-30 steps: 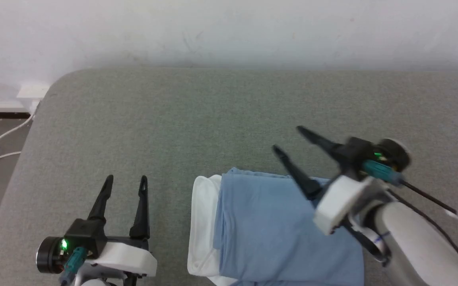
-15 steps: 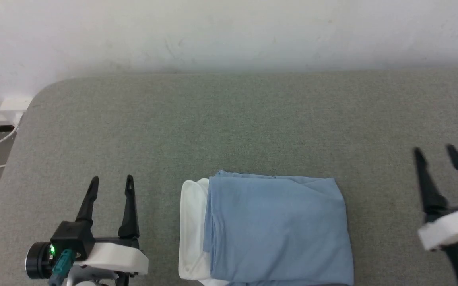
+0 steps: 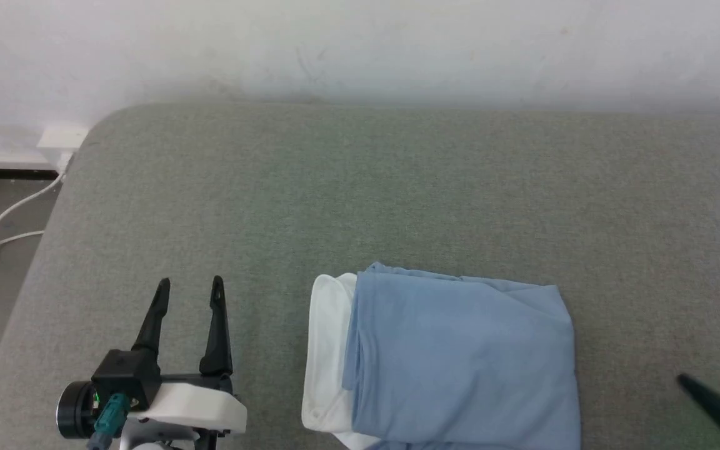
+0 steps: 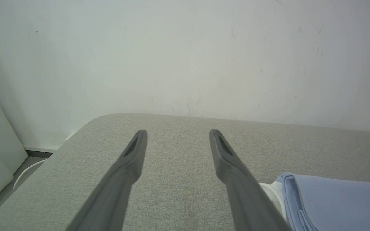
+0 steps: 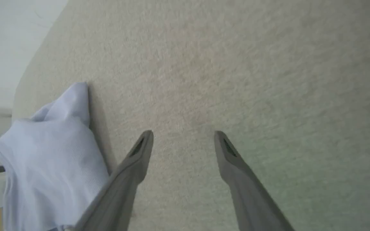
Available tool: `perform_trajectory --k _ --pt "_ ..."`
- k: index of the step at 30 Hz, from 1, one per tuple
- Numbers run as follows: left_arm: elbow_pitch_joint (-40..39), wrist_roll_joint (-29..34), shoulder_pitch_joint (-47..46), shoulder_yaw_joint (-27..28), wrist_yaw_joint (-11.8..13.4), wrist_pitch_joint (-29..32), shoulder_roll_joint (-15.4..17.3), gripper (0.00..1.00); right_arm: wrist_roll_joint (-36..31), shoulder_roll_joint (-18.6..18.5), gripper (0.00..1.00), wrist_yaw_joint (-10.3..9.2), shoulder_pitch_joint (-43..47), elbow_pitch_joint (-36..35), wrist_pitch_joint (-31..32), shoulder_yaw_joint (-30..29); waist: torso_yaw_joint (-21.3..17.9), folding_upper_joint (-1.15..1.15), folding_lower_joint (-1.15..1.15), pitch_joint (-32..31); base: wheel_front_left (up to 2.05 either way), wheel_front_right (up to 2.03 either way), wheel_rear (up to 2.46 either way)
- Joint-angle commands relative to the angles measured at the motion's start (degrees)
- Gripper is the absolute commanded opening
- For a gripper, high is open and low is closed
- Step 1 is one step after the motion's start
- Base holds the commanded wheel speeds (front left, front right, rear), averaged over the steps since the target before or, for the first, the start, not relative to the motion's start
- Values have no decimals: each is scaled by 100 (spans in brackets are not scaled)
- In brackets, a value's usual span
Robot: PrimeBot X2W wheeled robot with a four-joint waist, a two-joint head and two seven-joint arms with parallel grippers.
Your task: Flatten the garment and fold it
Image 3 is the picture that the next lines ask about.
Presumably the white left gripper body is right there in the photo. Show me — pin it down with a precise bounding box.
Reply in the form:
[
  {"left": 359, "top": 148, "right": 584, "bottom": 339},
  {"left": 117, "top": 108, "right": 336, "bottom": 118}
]
[{"left": 119, "top": 372, "right": 249, "bottom": 450}]

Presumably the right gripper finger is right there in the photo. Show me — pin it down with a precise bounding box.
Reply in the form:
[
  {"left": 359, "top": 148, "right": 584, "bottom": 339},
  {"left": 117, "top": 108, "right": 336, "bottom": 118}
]
[{"left": 676, "top": 373, "right": 720, "bottom": 439}]

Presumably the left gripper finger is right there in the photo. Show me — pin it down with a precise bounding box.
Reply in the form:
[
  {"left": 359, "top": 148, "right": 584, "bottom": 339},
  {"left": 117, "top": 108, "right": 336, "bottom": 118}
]
[
  {"left": 199, "top": 275, "right": 235, "bottom": 377},
  {"left": 131, "top": 277, "right": 172, "bottom": 371}
]

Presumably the blue shirt with white collar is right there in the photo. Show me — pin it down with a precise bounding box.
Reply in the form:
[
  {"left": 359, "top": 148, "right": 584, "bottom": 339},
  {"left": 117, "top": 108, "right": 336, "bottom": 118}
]
[{"left": 301, "top": 262, "right": 583, "bottom": 450}]

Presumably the teal left camera cable plug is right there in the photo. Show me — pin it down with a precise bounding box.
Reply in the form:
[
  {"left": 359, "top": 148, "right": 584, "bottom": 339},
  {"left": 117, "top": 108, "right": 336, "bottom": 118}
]
[{"left": 87, "top": 392, "right": 131, "bottom": 450}]

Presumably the short white power cable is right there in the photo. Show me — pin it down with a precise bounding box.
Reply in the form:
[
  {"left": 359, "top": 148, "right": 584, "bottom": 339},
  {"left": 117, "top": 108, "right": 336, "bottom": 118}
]
[{"left": 0, "top": 230, "right": 46, "bottom": 251}]

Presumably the long white power cable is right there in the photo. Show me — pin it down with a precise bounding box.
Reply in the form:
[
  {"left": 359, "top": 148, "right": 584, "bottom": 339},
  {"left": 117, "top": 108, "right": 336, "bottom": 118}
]
[{"left": 0, "top": 164, "right": 68, "bottom": 264}]

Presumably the white wall socket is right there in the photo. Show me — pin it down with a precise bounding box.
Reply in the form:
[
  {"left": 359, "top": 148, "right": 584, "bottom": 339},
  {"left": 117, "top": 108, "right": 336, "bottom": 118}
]
[{"left": 36, "top": 126, "right": 89, "bottom": 173}]

